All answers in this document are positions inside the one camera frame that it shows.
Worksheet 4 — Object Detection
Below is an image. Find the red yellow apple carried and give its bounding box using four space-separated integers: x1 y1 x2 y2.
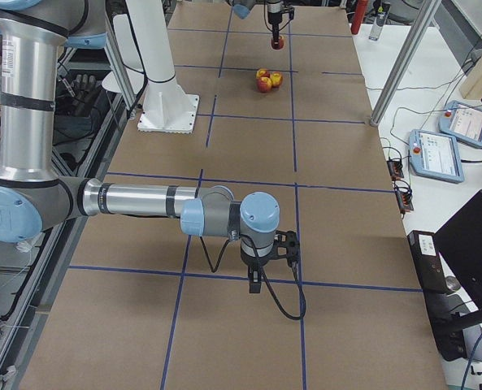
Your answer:
271 35 284 50

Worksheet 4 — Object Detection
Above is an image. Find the red yellow apple left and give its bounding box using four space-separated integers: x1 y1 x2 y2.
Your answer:
255 68 270 80

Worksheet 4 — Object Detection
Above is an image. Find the red yellow apple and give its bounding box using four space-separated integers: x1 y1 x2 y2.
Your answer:
269 71 284 89
255 68 270 80
256 76 272 93

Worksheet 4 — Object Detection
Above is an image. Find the red yellow apple right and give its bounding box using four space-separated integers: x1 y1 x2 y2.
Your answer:
269 71 284 89

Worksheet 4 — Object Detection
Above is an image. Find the red yellow apple front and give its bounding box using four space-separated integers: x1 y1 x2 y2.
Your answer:
256 76 272 93

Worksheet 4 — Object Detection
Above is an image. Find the red cylinder bottle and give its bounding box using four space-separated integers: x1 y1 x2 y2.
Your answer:
350 0 368 35

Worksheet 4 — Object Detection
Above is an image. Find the clear spray bottle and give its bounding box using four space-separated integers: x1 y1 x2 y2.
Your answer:
368 1 391 41

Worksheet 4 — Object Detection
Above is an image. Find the orange circuit board lower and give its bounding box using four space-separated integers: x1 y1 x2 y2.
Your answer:
393 180 414 215

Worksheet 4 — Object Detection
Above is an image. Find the orange circuit board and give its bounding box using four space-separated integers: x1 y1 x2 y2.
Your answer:
386 158 404 180
393 180 414 215

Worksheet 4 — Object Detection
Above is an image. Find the orange circuit board upper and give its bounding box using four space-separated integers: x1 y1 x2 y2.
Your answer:
386 158 404 180

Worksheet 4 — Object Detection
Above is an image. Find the black computer box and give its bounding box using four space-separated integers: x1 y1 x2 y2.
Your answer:
407 230 482 362

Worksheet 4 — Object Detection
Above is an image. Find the far blue teach pendant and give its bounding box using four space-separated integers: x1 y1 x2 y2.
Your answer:
439 100 482 148

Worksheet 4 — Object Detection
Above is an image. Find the blue teach pendant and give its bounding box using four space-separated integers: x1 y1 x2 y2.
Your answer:
409 129 464 183
439 100 482 148

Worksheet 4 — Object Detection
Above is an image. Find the near blue teach pendant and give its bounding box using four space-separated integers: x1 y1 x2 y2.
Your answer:
409 129 464 183

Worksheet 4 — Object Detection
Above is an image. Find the black monitor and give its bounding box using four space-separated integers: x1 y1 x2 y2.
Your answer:
432 189 482 336

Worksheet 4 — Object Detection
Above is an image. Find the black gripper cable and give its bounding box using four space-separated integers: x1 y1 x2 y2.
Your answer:
198 235 308 321

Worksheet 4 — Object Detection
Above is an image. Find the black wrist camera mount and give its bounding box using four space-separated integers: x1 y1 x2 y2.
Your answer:
272 230 301 268

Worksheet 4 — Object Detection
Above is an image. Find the white pedestal column base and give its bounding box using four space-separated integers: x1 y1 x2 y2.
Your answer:
113 1 199 133

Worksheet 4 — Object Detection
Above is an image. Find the aluminium frame post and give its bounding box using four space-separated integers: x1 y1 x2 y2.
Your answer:
369 0 441 127

